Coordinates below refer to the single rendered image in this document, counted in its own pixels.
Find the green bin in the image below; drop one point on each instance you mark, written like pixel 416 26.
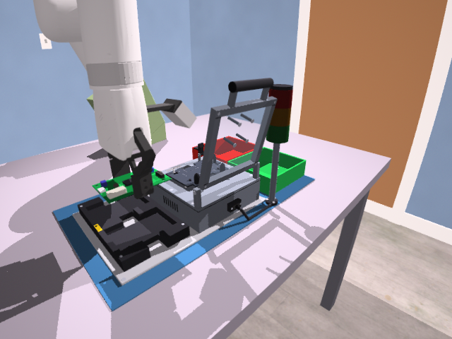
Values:
pixel 290 169

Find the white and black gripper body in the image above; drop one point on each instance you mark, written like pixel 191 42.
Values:
pixel 119 109

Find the red open-top bin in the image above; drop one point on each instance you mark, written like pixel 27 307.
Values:
pixel 194 153

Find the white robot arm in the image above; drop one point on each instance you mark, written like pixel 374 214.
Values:
pixel 110 38

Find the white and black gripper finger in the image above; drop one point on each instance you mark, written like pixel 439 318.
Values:
pixel 118 167
pixel 142 181

